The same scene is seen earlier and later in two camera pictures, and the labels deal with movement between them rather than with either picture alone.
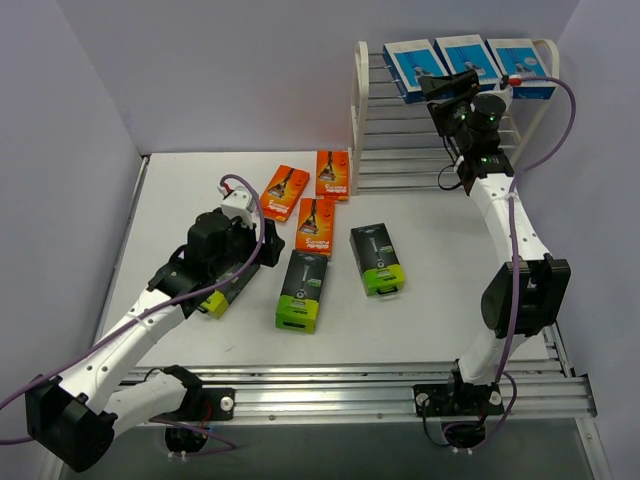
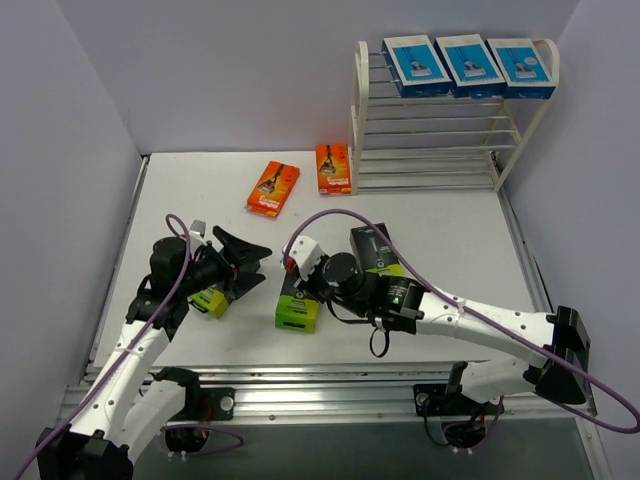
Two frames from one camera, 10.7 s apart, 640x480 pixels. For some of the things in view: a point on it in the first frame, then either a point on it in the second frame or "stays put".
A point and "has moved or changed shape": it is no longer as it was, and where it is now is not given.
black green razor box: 377,259 stays put
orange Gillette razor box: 282,193 has moved or changed shape
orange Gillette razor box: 333,175 has moved or changed shape
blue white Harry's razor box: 466,52 stays put
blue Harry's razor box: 520,59 stays put
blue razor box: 407,62 stays put
